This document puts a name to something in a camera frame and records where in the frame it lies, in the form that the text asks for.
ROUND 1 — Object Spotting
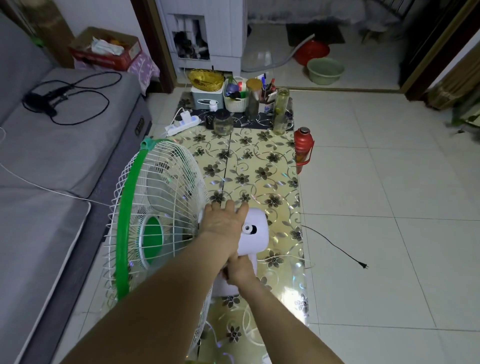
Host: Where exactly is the person's right hand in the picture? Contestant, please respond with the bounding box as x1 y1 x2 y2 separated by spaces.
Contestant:
223 255 260 288

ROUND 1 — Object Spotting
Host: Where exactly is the person's left hand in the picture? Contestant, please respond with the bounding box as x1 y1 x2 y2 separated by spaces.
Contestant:
198 199 250 256

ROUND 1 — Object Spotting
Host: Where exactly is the white and green electric fan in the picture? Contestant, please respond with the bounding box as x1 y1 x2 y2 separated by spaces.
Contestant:
106 137 271 357

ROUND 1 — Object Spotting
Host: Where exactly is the person's left forearm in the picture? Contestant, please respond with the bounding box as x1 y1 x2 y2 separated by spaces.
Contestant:
60 234 241 364

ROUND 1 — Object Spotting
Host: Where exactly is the person's right forearm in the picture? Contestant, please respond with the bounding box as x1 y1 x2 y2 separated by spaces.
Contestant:
232 275 346 364

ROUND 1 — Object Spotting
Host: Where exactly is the floral reflective table cover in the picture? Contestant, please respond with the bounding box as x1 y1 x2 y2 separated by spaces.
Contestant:
148 90 311 364

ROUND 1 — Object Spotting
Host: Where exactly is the glass teapot with black lid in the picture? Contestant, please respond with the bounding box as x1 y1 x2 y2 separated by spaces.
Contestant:
205 109 234 136

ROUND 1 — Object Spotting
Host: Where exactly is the red thermos flask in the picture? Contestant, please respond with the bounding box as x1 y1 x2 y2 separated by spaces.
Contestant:
293 127 315 175

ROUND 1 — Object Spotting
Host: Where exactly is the white power strip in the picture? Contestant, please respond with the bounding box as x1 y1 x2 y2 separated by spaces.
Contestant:
165 108 200 137

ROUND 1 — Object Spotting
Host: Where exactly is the white plastic storage basket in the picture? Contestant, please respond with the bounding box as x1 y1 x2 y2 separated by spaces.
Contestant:
223 77 250 113

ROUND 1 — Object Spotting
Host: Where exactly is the tall glass bottle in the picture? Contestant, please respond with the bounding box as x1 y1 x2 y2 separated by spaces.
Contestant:
273 87 294 136

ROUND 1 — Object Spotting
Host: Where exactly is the white and teal tissue box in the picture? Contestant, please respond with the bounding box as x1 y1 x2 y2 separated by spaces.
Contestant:
190 85 225 110

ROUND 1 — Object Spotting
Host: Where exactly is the glass jar with cork lid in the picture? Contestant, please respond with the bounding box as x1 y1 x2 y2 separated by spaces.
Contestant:
245 78 263 120

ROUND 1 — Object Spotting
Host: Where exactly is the pen holder with pens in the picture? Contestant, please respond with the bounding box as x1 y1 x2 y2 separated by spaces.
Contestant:
259 73 278 114

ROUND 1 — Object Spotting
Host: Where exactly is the clear plastic dome cover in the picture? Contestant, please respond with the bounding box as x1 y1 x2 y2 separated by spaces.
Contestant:
241 48 290 73

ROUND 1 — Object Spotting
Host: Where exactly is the pink floral cloth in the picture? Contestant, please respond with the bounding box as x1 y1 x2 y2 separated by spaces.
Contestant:
127 52 160 96

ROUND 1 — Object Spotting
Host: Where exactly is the green plastic basin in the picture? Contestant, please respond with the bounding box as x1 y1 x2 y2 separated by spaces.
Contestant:
307 57 346 86

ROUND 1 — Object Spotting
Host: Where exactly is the white cabinet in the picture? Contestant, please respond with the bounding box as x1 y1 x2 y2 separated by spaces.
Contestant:
155 0 249 76

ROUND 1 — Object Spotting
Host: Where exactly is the red plastic basin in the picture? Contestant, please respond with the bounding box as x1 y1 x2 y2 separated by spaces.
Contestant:
293 40 331 66

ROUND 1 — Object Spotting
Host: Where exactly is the grey sofa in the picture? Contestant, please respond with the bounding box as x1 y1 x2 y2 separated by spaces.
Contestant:
0 13 152 364

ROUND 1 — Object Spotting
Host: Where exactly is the red cardboard box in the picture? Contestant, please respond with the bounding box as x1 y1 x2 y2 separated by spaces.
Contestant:
68 26 142 71

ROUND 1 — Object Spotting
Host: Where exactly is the green potted plant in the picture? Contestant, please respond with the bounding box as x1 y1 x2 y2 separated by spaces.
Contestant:
444 95 480 141

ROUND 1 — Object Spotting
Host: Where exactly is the tan curtain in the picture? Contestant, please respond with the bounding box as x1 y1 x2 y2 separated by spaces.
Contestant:
427 56 480 111

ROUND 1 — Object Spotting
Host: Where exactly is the black power cord with plug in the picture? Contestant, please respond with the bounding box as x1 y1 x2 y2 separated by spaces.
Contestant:
301 225 370 270

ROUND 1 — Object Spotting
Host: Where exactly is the yellow wire basket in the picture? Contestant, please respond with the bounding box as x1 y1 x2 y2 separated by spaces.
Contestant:
187 68 225 92

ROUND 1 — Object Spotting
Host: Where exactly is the thin white cable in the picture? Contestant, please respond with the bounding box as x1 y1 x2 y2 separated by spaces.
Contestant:
0 127 115 208

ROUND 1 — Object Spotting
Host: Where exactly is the black hair dryer with cable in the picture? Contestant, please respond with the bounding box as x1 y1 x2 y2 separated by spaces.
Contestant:
22 71 123 126

